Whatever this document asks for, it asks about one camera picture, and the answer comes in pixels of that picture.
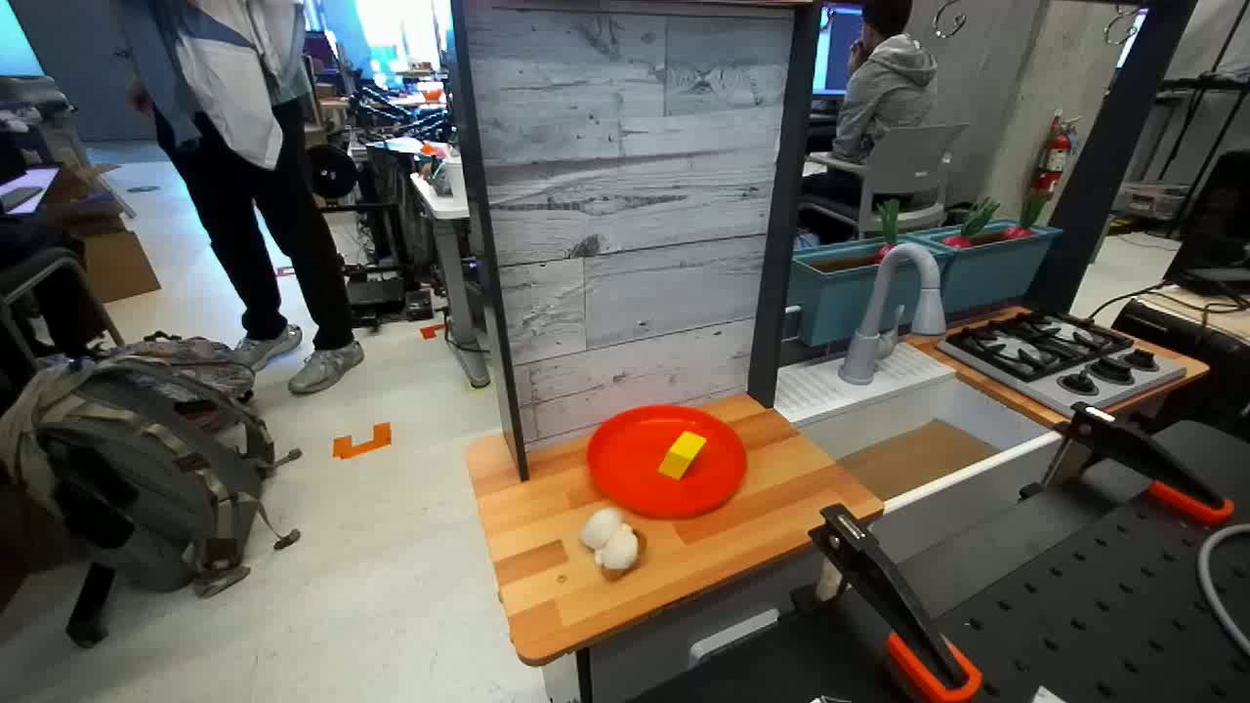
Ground yellow block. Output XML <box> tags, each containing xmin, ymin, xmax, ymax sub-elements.
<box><xmin>656</xmin><ymin>431</ymin><xmax>711</xmax><ymax>486</ymax></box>

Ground wooden counter top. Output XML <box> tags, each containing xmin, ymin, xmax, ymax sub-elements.
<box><xmin>460</xmin><ymin>391</ymin><xmax>887</xmax><ymax>674</ymax></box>

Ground red round plate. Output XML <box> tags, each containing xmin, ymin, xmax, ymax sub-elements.
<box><xmin>582</xmin><ymin>403</ymin><xmax>755</xmax><ymax>524</ymax></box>

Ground grey wood backsplash panel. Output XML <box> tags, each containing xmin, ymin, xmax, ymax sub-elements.
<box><xmin>464</xmin><ymin>0</ymin><xmax>801</xmax><ymax>452</ymax></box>

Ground white garlic toy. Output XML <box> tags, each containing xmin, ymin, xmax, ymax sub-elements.
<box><xmin>576</xmin><ymin>503</ymin><xmax>646</xmax><ymax>579</ymax></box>

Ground white toy sink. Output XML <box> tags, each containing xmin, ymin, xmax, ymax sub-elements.
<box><xmin>772</xmin><ymin>344</ymin><xmax>1068</xmax><ymax>550</ymax></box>

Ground teal planter box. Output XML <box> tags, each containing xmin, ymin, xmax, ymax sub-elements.
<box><xmin>935</xmin><ymin>222</ymin><xmax>1068</xmax><ymax>323</ymax></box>
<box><xmin>791</xmin><ymin>234</ymin><xmax>953</xmax><ymax>352</ymax></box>

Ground white background desk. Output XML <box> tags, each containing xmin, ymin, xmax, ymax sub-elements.
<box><xmin>408</xmin><ymin>141</ymin><xmax>495</xmax><ymax>391</ymax></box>

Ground grey toy faucet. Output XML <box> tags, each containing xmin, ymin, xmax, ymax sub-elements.
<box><xmin>835</xmin><ymin>240</ymin><xmax>948</xmax><ymax>391</ymax></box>

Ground red radish toy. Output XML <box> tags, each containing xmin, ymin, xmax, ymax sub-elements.
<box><xmin>870</xmin><ymin>195</ymin><xmax>909</xmax><ymax>253</ymax></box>
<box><xmin>948</xmin><ymin>195</ymin><xmax>1009</xmax><ymax>249</ymax></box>

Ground light grey desk chair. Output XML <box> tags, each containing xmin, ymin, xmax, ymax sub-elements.
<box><xmin>804</xmin><ymin>122</ymin><xmax>970</xmax><ymax>247</ymax></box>

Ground wooden stove surround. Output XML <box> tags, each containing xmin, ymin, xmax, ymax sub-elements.
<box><xmin>909</xmin><ymin>300</ymin><xmax>1214</xmax><ymax>434</ymax></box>

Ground seated person grey hoodie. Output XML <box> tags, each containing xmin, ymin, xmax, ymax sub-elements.
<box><xmin>827</xmin><ymin>0</ymin><xmax>942</xmax><ymax>174</ymax></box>

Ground silver black toy stove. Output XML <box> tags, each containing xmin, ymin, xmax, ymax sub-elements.
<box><xmin>936</xmin><ymin>308</ymin><xmax>1190</xmax><ymax>418</ymax></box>

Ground standing person dark trousers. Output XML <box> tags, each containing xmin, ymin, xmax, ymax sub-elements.
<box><xmin>121</xmin><ymin>0</ymin><xmax>369</xmax><ymax>403</ymax></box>

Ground red fire extinguisher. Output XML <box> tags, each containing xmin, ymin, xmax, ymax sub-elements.
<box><xmin>1021</xmin><ymin>109</ymin><xmax>1081</xmax><ymax>231</ymax></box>

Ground grey backpack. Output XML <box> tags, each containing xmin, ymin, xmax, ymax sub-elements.
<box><xmin>0</xmin><ymin>330</ymin><xmax>304</xmax><ymax>603</ymax></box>

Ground cardboard box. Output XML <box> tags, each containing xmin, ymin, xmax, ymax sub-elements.
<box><xmin>50</xmin><ymin>170</ymin><xmax>167</xmax><ymax>304</ymax></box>

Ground black office chair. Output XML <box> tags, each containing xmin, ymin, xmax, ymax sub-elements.
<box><xmin>1164</xmin><ymin>150</ymin><xmax>1250</xmax><ymax>300</ymax></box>

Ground black frame post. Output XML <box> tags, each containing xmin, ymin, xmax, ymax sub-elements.
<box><xmin>746</xmin><ymin>0</ymin><xmax>822</xmax><ymax>409</ymax></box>
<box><xmin>445</xmin><ymin>0</ymin><xmax>537</xmax><ymax>486</ymax></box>
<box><xmin>1026</xmin><ymin>0</ymin><xmax>1199</xmax><ymax>318</ymax></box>

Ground black clamp orange handle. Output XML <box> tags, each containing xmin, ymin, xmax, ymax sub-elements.
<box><xmin>1038</xmin><ymin>403</ymin><xmax>1242</xmax><ymax>532</ymax></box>
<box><xmin>804</xmin><ymin>503</ymin><xmax>987</xmax><ymax>703</ymax></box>

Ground grey cable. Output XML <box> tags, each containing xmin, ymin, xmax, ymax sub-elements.
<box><xmin>1190</xmin><ymin>521</ymin><xmax>1250</xmax><ymax>657</ymax></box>

